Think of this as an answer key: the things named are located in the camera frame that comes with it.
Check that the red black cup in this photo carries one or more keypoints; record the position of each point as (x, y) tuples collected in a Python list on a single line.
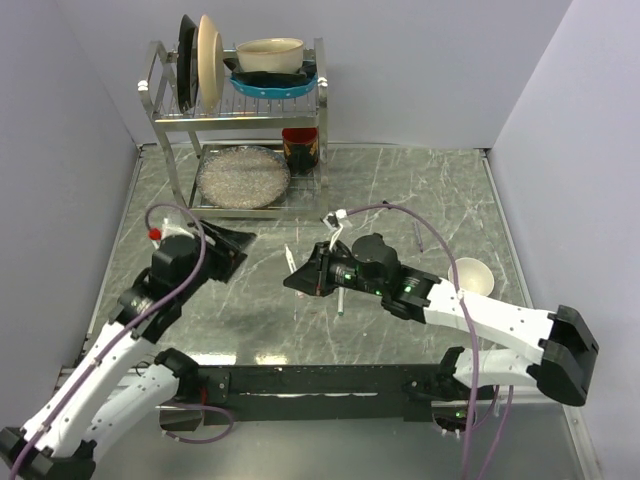
[(301, 149)]

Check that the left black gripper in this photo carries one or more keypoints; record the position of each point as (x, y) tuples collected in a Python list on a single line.
[(227, 259)]

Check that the green white marker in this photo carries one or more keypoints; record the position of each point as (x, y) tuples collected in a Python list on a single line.
[(340, 301)]

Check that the white red small bowl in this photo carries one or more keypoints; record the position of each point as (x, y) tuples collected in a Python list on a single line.
[(475, 276)]

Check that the cream bowl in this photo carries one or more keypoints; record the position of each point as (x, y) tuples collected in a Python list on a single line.
[(272, 55)]

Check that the beige plate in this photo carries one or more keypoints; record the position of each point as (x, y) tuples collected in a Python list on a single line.
[(211, 67)]

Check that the black base beam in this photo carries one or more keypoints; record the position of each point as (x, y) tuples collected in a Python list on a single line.
[(324, 392)]

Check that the blue dotted dish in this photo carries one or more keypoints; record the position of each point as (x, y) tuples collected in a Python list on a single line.
[(274, 93)]

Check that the black plate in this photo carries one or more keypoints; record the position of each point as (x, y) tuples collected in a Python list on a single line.
[(187, 64)]

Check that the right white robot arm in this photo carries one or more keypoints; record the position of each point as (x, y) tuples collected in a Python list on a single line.
[(554, 351)]

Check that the speckled glass plate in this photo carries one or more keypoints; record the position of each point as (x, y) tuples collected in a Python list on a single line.
[(243, 177)]

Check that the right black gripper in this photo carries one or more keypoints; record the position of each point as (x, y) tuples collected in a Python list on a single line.
[(314, 276)]

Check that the black dish under bowl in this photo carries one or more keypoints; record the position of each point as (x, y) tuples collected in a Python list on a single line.
[(264, 79)]

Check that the red white marker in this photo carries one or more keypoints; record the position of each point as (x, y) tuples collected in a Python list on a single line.
[(290, 259)]

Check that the purple pen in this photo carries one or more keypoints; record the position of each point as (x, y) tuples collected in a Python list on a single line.
[(418, 236)]

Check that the aluminium frame rail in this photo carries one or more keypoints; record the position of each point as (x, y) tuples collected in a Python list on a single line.
[(562, 382)]

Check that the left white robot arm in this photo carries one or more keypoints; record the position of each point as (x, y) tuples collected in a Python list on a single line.
[(87, 415)]

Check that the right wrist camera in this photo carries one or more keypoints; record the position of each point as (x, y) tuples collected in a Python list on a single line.
[(335, 221)]

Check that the steel dish rack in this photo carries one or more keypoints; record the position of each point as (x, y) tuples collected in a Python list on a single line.
[(238, 120)]

